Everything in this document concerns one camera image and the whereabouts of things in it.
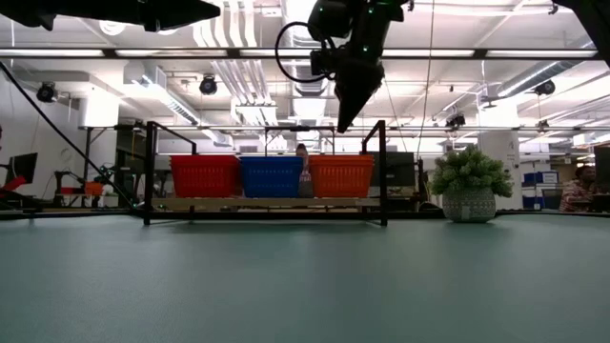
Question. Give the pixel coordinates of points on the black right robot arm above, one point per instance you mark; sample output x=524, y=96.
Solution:
x=343, y=14

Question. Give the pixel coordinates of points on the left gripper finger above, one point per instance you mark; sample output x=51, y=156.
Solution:
x=181, y=16
x=186, y=5

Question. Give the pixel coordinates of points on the person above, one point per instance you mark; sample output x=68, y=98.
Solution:
x=301, y=151
x=576, y=195

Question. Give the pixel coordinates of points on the green potted plant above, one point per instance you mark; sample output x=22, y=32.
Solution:
x=469, y=205

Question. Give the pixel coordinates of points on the silver ventilation duct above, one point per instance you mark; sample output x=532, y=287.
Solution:
x=524, y=81

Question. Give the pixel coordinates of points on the wooden shelf with black frame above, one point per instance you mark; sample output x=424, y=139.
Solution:
x=214, y=202

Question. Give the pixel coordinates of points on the black overhead light beam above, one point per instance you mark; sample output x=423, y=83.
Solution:
x=481, y=53

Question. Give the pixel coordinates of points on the black monitor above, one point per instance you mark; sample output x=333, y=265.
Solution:
x=603, y=164
x=400, y=169
x=24, y=167

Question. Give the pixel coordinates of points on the black ceiling spotlight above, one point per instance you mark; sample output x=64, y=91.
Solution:
x=455, y=120
x=544, y=87
x=208, y=85
x=46, y=92

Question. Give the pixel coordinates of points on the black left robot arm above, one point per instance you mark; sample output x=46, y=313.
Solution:
x=28, y=9

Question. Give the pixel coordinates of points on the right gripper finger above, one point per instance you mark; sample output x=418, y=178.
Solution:
x=350, y=105

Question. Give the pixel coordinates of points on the blue storage bin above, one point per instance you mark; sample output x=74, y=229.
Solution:
x=541, y=178

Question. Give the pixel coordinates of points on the white ventilation duct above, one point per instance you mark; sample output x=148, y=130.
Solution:
x=152, y=95

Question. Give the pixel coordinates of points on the small orange plastic part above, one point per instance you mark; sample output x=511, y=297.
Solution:
x=94, y=188

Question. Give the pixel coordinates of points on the green table mat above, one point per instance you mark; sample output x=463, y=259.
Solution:
x=286, y=286

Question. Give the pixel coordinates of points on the orange plastic basket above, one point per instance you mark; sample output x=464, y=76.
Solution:
x=340, y=157
x=340, y=163
x=340, y=183

